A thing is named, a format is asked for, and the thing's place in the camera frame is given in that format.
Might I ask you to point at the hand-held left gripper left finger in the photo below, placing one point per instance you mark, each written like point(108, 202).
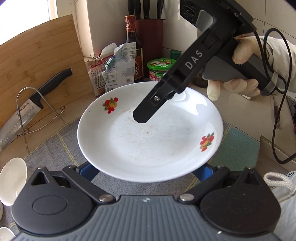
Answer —
point(86, 171)

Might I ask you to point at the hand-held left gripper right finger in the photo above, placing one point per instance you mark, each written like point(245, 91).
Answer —
point(204, 173)

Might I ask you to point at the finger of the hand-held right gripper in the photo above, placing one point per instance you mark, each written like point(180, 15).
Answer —
point(148, 109)

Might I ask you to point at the large fruit print plate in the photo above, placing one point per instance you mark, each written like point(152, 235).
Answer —
point(150, 148)

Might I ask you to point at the person's right forearm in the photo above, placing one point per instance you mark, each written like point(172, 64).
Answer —
point(284, 64)

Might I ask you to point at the person's right hand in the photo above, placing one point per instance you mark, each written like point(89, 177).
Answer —
point(247, 48)

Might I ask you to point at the small green cap bottle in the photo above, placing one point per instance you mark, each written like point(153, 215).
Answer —
point(175, 55)

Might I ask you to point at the grey plaid table mat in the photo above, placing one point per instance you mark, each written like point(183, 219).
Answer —
point(57, 148)

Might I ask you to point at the green lid sauce jar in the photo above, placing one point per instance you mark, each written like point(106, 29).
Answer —
point(157, 66)

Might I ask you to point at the white printed food bag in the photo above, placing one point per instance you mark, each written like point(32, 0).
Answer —
point(120, 71)

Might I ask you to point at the dark red knife block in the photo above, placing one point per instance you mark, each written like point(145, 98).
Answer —
point(151, 41)

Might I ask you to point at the teal plastic bag clip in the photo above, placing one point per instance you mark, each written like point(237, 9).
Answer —
point(110, 63)

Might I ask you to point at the red and white food bag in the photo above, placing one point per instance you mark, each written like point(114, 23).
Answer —
point(96, 78)

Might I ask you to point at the cardboard box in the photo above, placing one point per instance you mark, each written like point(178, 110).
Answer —
point(268, 162)

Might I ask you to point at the metal binder clip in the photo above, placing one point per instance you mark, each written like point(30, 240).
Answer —
point(93, 57)

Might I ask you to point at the dark soy sauce bottle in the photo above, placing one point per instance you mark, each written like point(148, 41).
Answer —
point(133, 34)

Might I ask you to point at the person's white clothing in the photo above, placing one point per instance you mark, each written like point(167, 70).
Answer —
point(288, 213)

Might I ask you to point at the bamboo cutting board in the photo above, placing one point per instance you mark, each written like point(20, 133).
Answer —
point(46, 53)

